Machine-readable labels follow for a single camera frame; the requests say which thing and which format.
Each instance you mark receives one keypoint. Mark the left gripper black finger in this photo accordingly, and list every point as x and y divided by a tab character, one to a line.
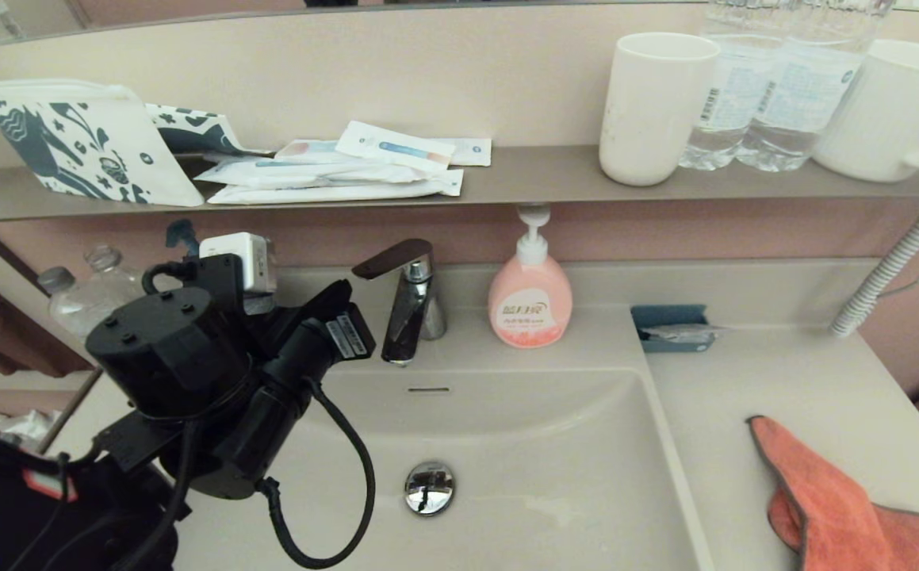
320	316
316	303

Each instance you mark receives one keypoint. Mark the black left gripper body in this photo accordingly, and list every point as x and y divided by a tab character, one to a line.
217	274

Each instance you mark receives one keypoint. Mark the orange cleaning cloth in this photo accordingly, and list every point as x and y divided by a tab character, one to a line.
832	507

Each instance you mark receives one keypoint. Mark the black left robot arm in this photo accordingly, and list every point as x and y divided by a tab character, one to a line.
158	349

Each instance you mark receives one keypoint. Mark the chrome faucet body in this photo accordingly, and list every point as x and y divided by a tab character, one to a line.
415	313

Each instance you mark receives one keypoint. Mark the chrome sink drain stopper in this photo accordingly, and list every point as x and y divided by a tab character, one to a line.
430	487

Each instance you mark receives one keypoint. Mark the beige sink basin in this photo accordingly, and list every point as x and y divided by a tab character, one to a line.
546	468

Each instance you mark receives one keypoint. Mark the dark grey pump bottle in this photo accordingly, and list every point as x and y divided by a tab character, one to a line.
181	235

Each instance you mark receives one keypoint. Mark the clear bottle blue patterned label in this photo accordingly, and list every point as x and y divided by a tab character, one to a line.
114	274

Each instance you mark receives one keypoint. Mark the clear water bottle grey cap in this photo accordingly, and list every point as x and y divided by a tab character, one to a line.
82	305

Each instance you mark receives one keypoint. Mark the small white blue-print pouch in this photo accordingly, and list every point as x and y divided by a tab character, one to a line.
196	131

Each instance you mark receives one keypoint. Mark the pinkish white sachet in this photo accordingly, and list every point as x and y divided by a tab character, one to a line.
310	150

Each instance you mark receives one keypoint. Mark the white sachet blue stripe print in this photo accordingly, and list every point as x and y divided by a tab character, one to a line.
394	147

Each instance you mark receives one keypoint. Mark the large white blue-print pouch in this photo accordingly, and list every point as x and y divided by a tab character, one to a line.
82	143

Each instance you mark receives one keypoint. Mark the pink hand soap pump bottle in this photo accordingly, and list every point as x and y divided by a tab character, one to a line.
530	305

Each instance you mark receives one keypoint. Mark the small white flat sachet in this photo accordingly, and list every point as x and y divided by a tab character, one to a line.
471	151

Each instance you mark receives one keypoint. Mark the plastic-wrapped water bottle pack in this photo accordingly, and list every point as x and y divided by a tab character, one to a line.
15	428

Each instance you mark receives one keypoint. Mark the blue soap tray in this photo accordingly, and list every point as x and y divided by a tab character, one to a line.
665	316

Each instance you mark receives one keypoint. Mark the clear plastic wrapped item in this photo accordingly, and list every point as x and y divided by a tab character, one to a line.
685	333

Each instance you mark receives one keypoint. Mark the white plastic tumbler cup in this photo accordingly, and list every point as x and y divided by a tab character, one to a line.
653	111

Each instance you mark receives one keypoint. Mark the clear water bottle white label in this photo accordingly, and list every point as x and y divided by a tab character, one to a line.
804	95
733	95

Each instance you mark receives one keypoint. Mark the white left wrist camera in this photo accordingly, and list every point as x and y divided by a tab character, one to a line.
237	262

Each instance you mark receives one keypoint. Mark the grey wall shelf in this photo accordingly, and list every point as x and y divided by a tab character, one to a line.
538	178

